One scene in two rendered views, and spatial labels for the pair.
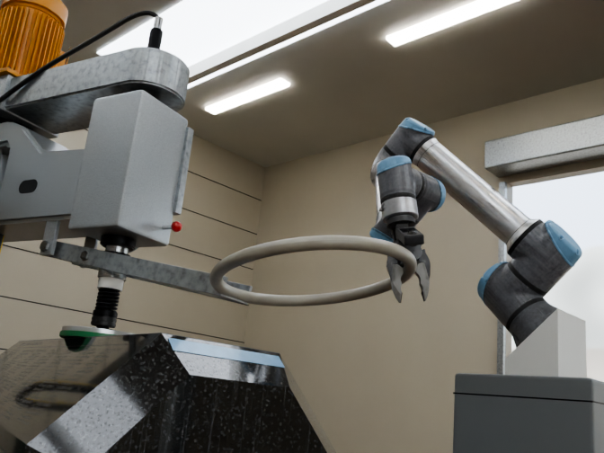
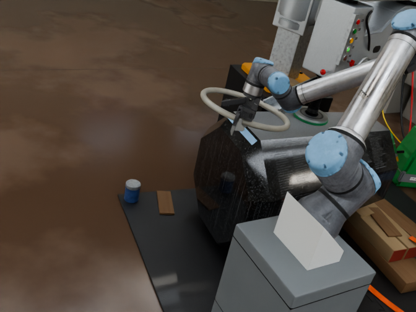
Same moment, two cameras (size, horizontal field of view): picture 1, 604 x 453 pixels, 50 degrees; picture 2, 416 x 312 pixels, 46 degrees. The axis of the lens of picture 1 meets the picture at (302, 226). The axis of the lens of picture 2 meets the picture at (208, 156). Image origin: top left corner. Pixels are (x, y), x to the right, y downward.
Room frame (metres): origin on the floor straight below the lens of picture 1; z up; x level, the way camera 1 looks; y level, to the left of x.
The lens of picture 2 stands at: (1.80, -2.33, 2.01)
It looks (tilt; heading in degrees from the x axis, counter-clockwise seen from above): 30 degrees down; 101
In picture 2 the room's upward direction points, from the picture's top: 13 degrees clockwise
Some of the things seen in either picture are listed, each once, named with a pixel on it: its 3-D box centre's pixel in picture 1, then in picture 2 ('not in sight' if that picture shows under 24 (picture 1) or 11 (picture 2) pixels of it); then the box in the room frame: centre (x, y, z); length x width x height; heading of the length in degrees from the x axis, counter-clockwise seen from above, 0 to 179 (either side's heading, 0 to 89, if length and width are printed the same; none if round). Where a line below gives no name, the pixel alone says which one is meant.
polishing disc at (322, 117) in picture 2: (102, 333); (311, 114); (1.83, 0.53, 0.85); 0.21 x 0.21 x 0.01
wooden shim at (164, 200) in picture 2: not in sight; (164, 202); (1.08, 0.28, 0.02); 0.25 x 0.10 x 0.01; 117
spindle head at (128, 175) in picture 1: (111, 178); (343, 39); (1.87, 0.60, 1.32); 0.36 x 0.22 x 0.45; 60
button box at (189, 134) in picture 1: (174, 171); (348, 39); (1.90, 0.41, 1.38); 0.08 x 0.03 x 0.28; 60
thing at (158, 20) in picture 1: (155, 41); not in sight; (1.83, 0.53, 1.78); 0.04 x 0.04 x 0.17
